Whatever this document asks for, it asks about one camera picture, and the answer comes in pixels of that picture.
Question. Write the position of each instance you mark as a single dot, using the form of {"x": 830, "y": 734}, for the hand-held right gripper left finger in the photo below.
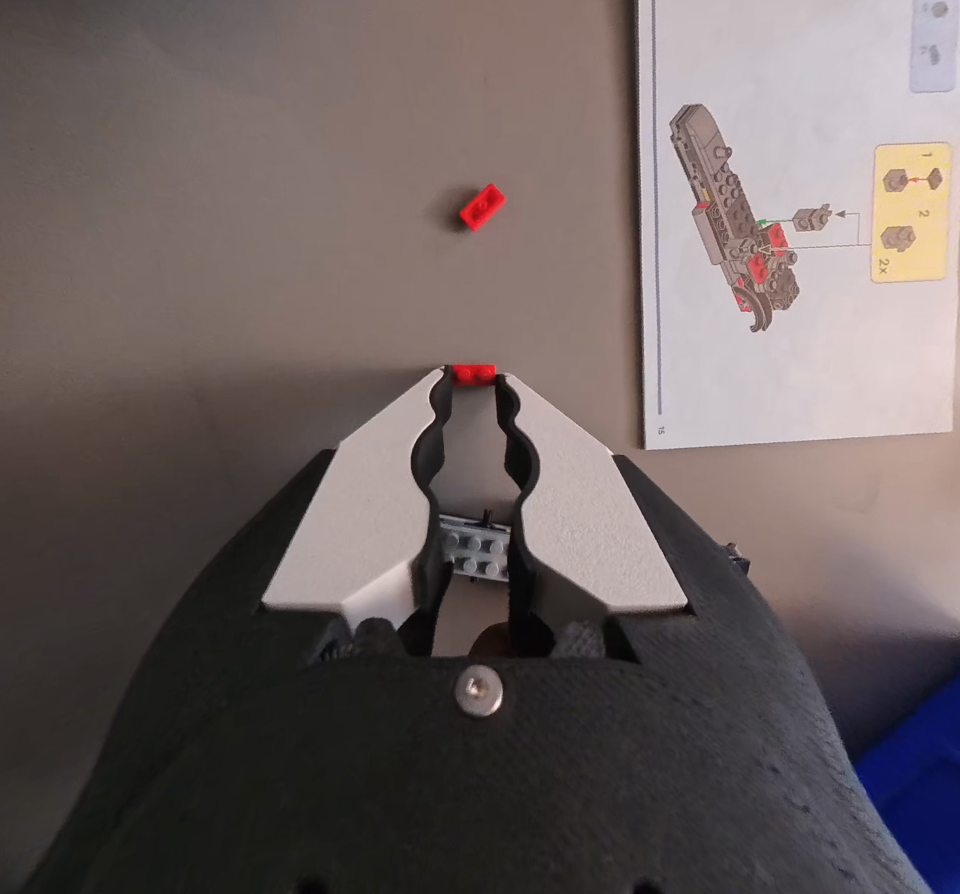
{"x": 352, "y": 526}

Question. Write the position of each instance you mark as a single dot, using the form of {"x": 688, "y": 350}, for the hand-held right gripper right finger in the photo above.
{"x": 600, "y": 526}

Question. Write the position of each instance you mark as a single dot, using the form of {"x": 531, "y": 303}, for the grey toy brick model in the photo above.
{"x": 480, "y": 553}

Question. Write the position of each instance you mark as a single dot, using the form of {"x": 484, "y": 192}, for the small red toy brick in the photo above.
{"x": 474, "y": 375}
{"x": 482, "y": 208}

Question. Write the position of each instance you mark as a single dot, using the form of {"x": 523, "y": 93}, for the grey desk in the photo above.
{"x": 225, "y": 159}

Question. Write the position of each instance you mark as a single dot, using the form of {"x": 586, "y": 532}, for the brick building instruction booklet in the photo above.
{"x": 787, "y": 384}

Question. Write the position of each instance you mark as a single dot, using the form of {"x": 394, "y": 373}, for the blue plastic bin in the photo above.
{"x": 922, "y": 796}

